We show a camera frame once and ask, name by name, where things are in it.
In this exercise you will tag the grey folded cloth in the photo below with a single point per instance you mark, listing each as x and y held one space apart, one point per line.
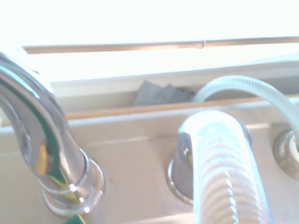
161 95

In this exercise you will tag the yellow and green sponge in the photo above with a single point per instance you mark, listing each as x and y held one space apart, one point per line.
76 220

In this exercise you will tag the chrome faucet spout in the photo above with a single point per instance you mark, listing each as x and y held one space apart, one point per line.
58 140

